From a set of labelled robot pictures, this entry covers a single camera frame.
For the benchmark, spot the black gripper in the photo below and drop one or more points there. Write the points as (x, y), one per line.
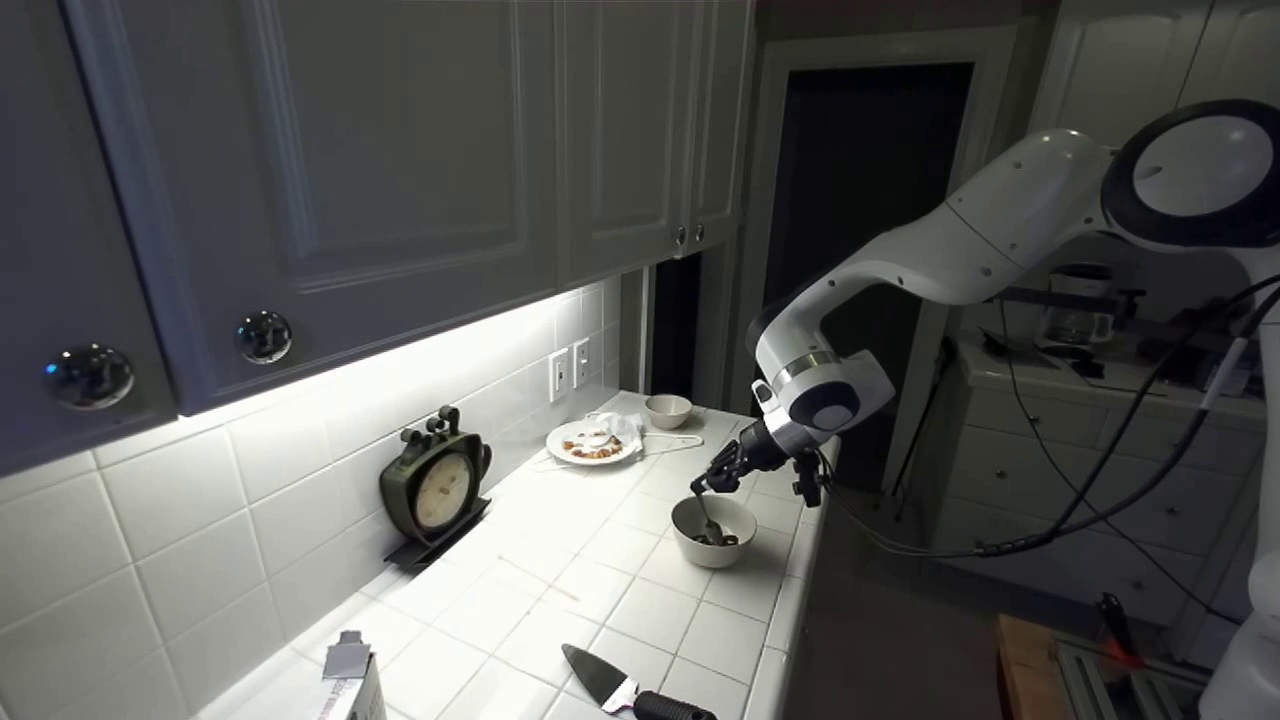
(760, 450)

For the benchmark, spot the small white spoon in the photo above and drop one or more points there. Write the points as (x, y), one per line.
(705, 518)

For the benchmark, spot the grey bowl with food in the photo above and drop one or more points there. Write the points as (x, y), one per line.
(715, 559)

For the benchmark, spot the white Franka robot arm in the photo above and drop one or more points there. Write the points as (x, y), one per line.
(986, 240)

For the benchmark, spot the brown food in bowl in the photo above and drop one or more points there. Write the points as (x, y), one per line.
(721, 536)

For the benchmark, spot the small empty white bowl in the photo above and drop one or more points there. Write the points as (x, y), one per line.
(670, 409)

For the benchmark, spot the brown food on plate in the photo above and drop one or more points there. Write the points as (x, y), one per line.
(593, 446)

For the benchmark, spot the white plate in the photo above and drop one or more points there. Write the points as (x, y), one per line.
(562, 450)

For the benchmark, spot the dark round cabinet knob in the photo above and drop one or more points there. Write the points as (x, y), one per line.
(89, 376)
(264, 337)
(684, 240)

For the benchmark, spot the black kitchen scale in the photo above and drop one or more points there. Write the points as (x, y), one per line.
(435, 491)

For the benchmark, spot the wooden board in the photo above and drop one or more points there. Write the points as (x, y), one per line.
(1027, 665)

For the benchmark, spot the white drawer dresser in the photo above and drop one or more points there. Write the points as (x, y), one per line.
(1104, 441)

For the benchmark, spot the metal rack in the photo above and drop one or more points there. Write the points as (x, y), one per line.
(1132, 686)

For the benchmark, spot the wide grey panelled cabinet door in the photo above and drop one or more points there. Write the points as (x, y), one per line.
(374, 147)

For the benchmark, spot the white wall light switch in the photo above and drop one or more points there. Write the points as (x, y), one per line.
(583, 361)

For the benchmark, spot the white wall power outlet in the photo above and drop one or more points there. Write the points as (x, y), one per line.
(556, 376)

